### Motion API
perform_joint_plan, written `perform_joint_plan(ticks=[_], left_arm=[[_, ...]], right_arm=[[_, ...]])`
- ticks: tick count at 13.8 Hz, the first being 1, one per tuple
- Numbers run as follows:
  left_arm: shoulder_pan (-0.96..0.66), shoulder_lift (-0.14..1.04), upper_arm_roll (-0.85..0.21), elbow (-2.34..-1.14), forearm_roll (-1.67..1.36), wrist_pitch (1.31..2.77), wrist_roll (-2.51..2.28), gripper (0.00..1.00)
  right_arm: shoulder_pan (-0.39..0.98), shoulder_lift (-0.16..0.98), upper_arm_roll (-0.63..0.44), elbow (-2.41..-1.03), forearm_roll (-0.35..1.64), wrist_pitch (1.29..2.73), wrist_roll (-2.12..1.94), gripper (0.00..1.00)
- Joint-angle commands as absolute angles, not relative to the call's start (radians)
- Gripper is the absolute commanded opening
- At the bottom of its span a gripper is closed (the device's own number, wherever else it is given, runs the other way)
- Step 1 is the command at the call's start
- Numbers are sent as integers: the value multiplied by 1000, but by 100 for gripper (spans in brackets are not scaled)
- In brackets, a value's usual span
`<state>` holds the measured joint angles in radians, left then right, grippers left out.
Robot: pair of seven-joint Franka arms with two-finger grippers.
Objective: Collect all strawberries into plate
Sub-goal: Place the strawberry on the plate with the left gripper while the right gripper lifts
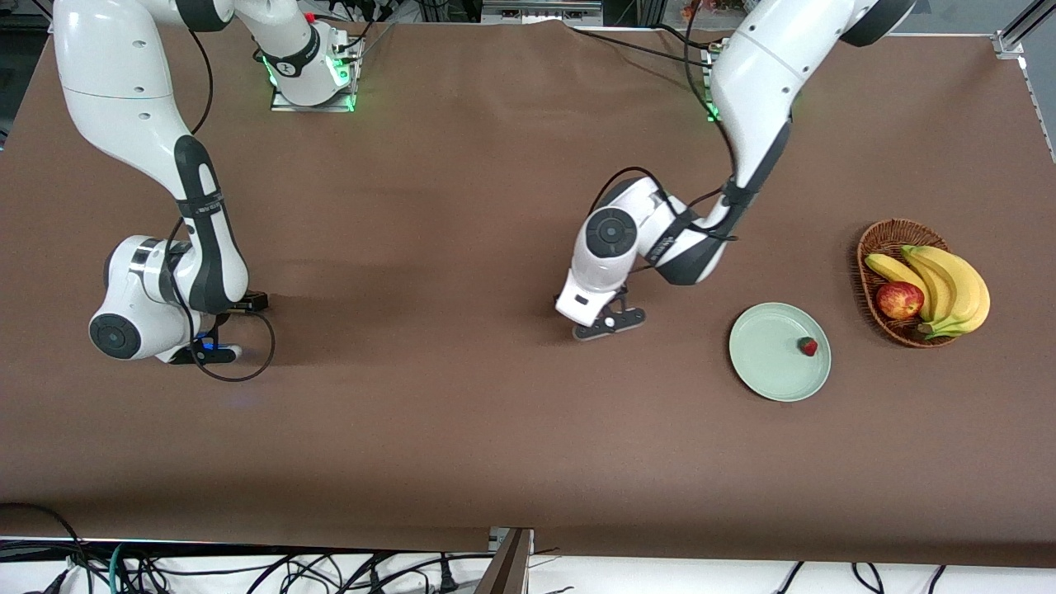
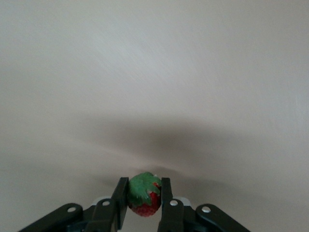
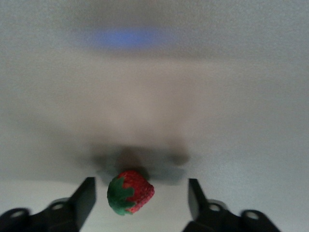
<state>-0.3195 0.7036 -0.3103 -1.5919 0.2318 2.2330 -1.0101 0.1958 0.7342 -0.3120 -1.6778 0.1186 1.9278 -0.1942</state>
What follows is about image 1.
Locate pale green round plate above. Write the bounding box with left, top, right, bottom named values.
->
left=728, top=302, right=832, bottom=403

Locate brown table cover sheet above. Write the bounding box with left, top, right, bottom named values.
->
left=0, top=15, right=1056, bottom=570

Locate brown wicker basket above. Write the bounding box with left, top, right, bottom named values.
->
left=856, top=218, right=962, bottom=349

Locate red apple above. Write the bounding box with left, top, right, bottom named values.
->
left=876, top=281, right=925, bottom=321

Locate grey metal box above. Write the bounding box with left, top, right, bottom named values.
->
left=483, top=0, right=603, bottom=26

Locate orange patterned object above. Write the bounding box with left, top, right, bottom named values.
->
left=683, top=0, right=747, bottom=22

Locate yellow banana bunch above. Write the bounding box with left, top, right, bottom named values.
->
left=864, top=244, right=991, bottom=340

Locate long black base cable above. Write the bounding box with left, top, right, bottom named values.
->
left=569, top=27, right=715, bottom=70

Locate black looped floor cable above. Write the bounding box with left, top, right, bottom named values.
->
left=0, top=502, right=93, bottom=594

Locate short black base cable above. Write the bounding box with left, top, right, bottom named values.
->
left=654, top=23, right=712, bottom=52

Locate black base cable bundle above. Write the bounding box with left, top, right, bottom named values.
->
left=313, top=0, right=395, bottom=63

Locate black cable with plug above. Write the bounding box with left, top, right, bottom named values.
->
left=363, top=551, right=464, bottom=594

